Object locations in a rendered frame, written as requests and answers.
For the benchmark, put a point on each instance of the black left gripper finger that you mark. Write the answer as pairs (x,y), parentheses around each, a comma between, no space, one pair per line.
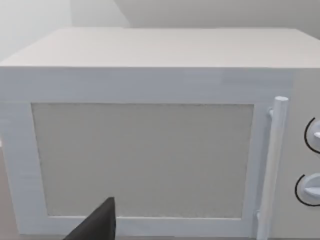
(101,222)

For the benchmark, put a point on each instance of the pale microwave door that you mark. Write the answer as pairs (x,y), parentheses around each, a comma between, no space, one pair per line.
(142,160)

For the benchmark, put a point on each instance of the pale microwave oven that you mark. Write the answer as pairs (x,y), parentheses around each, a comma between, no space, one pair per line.
(160,47)

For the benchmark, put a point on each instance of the pale microwave knob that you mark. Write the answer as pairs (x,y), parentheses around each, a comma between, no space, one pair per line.
(314,135)
(310,190)

